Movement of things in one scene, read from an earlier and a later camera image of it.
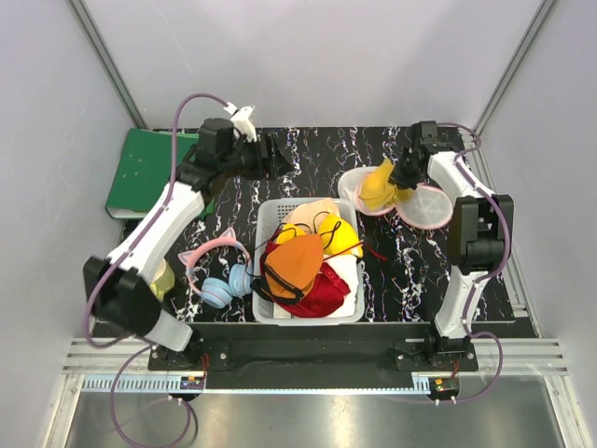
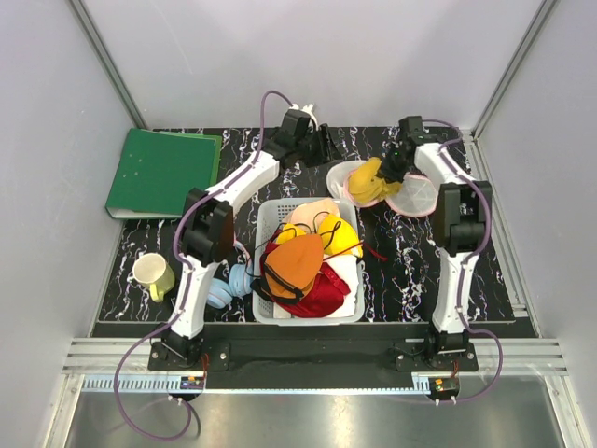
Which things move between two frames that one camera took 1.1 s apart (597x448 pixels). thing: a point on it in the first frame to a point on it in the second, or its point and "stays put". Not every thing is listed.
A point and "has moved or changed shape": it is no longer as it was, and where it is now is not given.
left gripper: (273, 166) to (326, 150)
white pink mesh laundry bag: (425, 207) has moved or changed shape
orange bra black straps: (289, 270) stays put
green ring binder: (145, 170) stays put
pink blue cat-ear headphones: (216, 292) stays put
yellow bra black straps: (338, 239) stays put
